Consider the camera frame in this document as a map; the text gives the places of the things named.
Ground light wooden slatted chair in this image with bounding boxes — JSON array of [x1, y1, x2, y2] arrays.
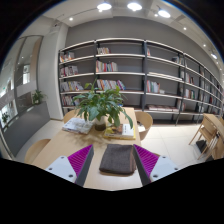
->
[[188, 113, 224, 161]]

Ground small green potted plant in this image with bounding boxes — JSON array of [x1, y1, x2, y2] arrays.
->
[[31, 89, 47, 106]]

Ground light wooden round-back chair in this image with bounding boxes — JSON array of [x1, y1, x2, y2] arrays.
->
[[62, 108, 80, 125], [23, 138, 52, 165], [134, 110, 155, 141]]

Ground yellow covered book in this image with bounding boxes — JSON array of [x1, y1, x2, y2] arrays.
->
[[102, 123, 137, 141]]

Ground round ceiling lights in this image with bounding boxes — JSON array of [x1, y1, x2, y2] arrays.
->
[[67, 1, 220, 61]]

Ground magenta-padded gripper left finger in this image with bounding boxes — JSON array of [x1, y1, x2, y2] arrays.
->
[[44, 144, 95, 187]]

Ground white magazine stack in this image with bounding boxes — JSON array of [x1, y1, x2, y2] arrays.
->
[[61, 116, 95, 135]]

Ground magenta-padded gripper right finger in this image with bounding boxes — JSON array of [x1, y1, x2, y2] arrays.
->
[[132, 143, 180, 187]]

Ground dark grey-brown folded towel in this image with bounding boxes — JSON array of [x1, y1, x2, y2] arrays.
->
[[98, 143, 138, 176]]

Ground tall grey bookshelf unit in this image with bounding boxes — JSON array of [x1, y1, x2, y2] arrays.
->
[[57, 37, 224, 127]]

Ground green leafy potted plant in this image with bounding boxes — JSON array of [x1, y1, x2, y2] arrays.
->
[[72, 79, 135, 132]]

